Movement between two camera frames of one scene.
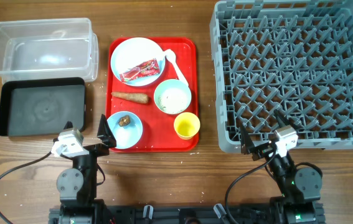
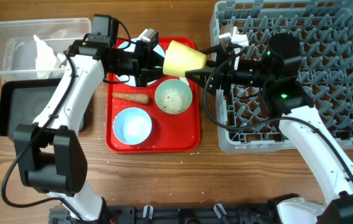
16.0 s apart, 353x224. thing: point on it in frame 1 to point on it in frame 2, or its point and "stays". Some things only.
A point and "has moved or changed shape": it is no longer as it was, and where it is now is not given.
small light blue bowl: [126, 129] has moved or changed shape
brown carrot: [136, 98] stays
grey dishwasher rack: [314, 61] stays
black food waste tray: [41, 107] stays
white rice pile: [174, 100] stays
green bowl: [172, 96] stays
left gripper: [105, 137] to [142, 61]
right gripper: [247, 145] to [225, 79]
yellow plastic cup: [186, 125] to [179, 58]
